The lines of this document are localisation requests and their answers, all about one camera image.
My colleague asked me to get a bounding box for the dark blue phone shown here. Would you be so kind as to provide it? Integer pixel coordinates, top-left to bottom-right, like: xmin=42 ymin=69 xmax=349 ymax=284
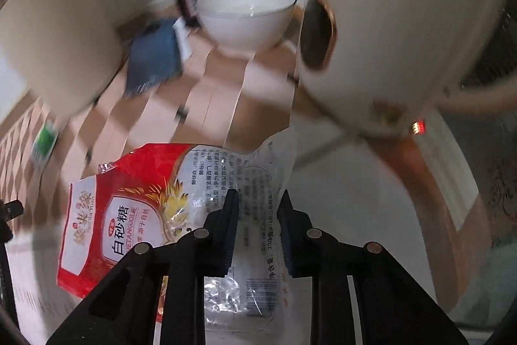
xmin=123 ymin=17 xmax=185 ymax=97

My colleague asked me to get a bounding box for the checkered printed tablecloth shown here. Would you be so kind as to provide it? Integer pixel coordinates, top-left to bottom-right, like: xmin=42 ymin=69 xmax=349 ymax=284
xmin=0 ymin=1 xmax=492 ymax=329

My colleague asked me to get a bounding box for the cream utensil holder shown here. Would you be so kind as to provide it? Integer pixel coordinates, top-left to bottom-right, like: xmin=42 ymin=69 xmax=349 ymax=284
xmin=0 ymin=0 xmax=127 ymax=124

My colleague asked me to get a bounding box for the white bowl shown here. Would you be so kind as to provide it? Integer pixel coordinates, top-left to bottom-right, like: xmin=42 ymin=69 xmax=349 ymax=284
xmin=196 ymin=0 xmax=299 ymax=52

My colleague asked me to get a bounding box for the red and clear sugar bag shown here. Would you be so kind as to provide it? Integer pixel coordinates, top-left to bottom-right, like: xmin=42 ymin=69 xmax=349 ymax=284
xmin=57 ymin=129 xmax=298 ymax=333

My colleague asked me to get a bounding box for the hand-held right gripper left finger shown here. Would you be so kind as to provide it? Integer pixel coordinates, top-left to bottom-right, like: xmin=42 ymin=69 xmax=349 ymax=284
xmin=46 ymin=189 xmax=239 ymax=345

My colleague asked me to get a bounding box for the pink and white kettle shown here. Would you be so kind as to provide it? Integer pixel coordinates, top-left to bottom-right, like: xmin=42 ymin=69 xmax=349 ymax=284
xmin=297 ymin=0 xmax=517 ymax=144

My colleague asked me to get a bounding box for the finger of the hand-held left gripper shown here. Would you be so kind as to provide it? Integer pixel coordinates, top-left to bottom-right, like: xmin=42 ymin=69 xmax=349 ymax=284
xmin=0 ymin=199 xmax=24 ymax=243

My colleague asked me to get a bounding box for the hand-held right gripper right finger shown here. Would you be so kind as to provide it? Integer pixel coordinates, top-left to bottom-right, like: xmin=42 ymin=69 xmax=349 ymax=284
xmin=278 ymin=189 xmax=469 ymax=345

